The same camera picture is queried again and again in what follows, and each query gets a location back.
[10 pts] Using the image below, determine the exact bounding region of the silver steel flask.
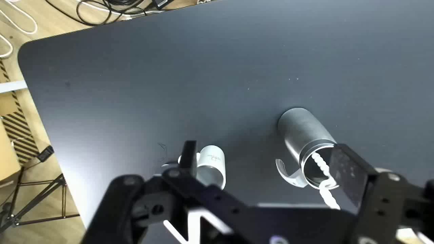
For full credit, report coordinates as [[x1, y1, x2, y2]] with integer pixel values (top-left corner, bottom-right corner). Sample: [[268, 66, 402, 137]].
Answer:
[[275, 108, 340, 190]]

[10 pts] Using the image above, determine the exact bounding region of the black power adapter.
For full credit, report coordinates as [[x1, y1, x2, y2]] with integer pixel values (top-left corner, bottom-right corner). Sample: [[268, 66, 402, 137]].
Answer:
[[151, 0, 175, 9]]

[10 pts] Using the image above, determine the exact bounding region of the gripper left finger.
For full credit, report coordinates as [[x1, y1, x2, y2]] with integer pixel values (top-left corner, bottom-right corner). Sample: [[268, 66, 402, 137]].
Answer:
[[81, 140, 259, 244]]

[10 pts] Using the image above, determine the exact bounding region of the white twisted bottle brush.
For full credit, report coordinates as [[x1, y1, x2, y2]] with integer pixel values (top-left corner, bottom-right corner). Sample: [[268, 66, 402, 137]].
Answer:
[[311, 152, 341, 210]]

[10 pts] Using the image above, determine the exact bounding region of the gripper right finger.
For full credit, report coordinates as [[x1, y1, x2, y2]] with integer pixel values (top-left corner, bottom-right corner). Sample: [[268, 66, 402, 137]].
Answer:
[[328, 144, 434, 244]]

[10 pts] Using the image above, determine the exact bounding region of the cardboard box with striped tape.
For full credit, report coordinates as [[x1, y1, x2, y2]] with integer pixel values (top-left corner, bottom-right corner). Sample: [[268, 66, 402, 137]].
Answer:
[[0, 59, 41, 183]]

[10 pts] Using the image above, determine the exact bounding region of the black cable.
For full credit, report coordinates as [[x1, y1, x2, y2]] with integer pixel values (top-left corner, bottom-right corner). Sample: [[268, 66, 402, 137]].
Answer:
[[45, 0, 151, 27]]

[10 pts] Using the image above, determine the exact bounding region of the white cable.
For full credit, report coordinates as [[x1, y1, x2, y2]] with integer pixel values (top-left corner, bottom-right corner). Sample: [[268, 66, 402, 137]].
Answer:
[[77, 0, 166, 18], [0, 0, 38, 59]]

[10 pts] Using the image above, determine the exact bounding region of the black tripod stand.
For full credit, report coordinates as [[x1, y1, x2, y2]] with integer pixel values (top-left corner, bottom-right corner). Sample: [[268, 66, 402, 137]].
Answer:
[[0, 146, 80, 235]]

